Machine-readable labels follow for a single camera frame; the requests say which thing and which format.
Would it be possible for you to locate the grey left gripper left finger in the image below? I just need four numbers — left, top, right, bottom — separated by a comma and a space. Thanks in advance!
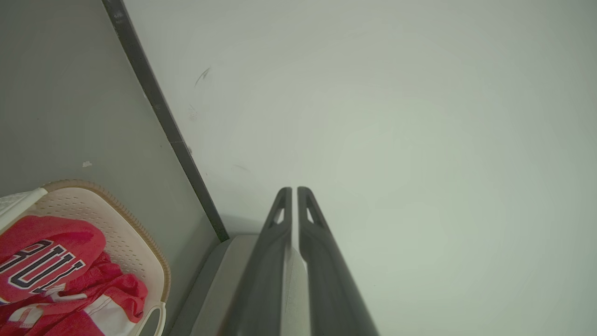
218, 187, 293, 336

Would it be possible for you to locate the black wall baseboard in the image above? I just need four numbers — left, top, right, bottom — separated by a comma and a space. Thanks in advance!
102, 0, 230, 242

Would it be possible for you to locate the red garment with white trim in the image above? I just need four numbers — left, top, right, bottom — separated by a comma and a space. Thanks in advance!
0, 252, 149, 336

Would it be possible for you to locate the cream perforated laundry basket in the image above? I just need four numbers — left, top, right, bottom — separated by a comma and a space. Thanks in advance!
0, 180, 172, 336

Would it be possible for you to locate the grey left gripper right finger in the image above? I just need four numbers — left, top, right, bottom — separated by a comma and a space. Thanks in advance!
297, 186, 380, 336

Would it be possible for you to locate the red jersey with letter print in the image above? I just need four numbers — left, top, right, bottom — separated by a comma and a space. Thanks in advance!
0, 215, 107, 305

